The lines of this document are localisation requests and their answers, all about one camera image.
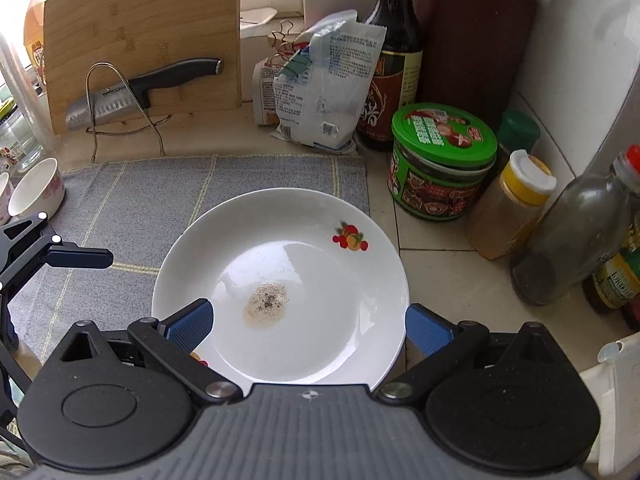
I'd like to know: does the black handled kitchen knife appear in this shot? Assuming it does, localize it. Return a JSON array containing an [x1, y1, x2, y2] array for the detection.
[[65, 57, 224, 133]]

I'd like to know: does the white blue print bag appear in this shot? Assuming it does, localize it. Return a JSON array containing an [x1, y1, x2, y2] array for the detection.
[[270, 9, 388, 156]]

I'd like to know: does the white floral bowl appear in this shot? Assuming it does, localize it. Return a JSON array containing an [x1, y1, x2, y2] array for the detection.
[[7, 157, 66, 221], [0, 172, 15, 226]]

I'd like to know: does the white plastic container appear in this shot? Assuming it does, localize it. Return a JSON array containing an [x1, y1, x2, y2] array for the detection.
[[577, 330, 640, 466]]

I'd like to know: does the yellow label oil bottle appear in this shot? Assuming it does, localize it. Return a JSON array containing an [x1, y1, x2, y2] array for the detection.
[[582, 245, 640, 316]]

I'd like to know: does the clear plastic cylinder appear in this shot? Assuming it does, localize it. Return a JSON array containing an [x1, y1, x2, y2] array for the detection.
[[0, 30, 56, 153]]

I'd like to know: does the dark soy sauce bottle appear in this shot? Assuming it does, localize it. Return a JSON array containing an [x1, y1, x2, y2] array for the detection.
[[356, 0, 425, 152]]

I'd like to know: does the clear glass jar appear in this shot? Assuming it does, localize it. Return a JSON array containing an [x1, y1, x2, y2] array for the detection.
[[0, 105, 46, 176]]

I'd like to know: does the red cap glass bottle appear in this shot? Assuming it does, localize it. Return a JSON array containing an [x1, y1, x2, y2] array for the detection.
[[510, 145, 640, 307]]

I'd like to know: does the yellow lid spice jar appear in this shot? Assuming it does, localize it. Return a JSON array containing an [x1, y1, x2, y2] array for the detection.
[[465, 150, 558, 261]]

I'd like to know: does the white red print bag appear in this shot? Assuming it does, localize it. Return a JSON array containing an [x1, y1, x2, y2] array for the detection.
[[251, 55, 286, 127]]

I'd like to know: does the teal bag clip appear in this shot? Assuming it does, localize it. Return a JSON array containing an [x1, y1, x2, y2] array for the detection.
[[285, 52, 314, 79]]

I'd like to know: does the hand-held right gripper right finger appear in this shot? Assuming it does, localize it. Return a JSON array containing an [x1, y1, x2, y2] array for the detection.
[[375, 304, 558, 406]]

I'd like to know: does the metal wire rack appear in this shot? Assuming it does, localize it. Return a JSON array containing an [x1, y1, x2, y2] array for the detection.
[[86, 61, 173, 163]]

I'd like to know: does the grey plaid mat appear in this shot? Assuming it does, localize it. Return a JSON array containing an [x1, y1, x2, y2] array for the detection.
[[10, 154, 371, 361]]

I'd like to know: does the bamboo cutting board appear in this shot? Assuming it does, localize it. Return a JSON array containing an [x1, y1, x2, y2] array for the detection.
[[42, 0, 242, 136]]

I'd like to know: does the green lid jar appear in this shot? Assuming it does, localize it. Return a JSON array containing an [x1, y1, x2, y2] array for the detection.
[[387, 102, 498, 222]]

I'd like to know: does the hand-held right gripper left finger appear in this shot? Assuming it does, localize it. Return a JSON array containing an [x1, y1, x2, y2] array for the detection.
[[60, 298, 246, 407]]

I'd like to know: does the dark red knife block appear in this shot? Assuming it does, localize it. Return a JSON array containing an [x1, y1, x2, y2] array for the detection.
[[416, 0, 543, 133]]

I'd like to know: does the green cap jar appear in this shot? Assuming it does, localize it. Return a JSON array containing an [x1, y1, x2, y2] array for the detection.
[[495, 110, 542, 161]]

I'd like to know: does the orange drink bottle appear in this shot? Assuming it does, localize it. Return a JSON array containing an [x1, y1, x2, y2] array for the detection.
[[23, 0, 48, 86]]

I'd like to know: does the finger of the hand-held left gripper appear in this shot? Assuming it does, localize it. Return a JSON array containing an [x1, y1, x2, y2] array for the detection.
[[0, 292, 32, 426], [0, 212, 115, 293]]

